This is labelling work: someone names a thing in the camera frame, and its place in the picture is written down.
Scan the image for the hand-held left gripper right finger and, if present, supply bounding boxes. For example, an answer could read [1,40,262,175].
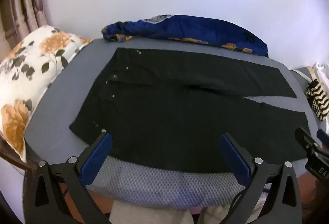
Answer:
[218,133,302,224]

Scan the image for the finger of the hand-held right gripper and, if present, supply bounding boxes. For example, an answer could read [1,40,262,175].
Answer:
[294,127,320,154]
[317,128,329,149]

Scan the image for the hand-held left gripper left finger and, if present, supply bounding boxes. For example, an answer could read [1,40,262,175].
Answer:
[32,133,114,224]

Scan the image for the black pants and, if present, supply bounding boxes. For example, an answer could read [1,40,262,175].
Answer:
[69,47,310,173]

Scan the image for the black and cream striped bag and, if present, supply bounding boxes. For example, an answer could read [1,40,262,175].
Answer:
[305,80,329,122]

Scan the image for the grey mesh mattress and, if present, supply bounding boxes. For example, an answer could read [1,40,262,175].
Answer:
[23,37,329,210]

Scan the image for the white cloth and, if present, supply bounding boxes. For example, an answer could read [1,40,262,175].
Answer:
[310,62,329,86]

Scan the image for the person's legs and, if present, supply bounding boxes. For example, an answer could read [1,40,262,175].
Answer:
[109,200,266,224]

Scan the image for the white floral pillow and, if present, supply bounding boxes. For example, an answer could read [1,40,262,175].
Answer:
[0,25,94,163]

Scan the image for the blue floral blanket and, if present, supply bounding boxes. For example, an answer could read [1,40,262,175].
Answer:
[101,14,269,58]

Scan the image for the beige pleated curtain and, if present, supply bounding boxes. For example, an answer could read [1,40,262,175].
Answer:
[0,0,56,53]

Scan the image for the wooden bed frame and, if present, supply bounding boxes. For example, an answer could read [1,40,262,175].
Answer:
[0,134,35,177]

